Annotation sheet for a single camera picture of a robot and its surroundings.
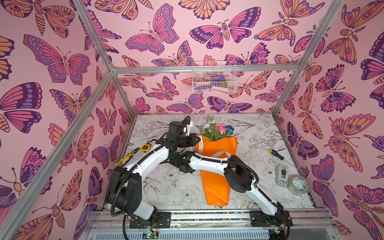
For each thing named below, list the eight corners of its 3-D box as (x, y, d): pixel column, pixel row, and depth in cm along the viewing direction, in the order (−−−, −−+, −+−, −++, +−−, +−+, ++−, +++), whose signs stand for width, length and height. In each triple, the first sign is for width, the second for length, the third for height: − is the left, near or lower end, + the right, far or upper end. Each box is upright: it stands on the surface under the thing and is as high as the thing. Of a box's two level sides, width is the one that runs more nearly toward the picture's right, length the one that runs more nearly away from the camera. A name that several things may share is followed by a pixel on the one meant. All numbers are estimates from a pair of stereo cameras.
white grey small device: (276, 185, 86) (279, 182, 83) (275, 166, 94) (278, 163, 90) (286, 187, 85) (290, 184, 82) (284, 169, 93) (288, 165, 89)
